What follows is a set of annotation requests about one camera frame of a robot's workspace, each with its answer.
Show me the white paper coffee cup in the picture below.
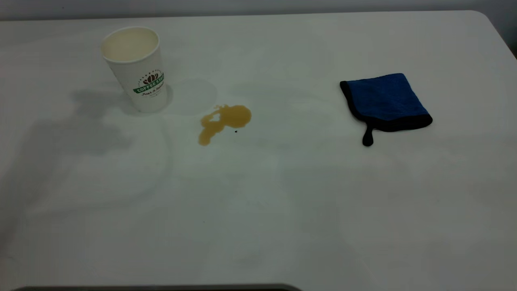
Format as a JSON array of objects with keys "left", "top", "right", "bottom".
[{"left": 100, "top": 26, "right": 168, "bottom": 114}]

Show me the brown spilled coffee puddle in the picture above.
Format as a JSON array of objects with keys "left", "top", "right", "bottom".
[{"left": 198, "top": 104, "right": 252, "bottom": 146}]

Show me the blue cloth with black trim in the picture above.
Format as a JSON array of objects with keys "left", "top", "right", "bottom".
[{"left": 340, "top": 73, "right": 433, "bottom": 147}]

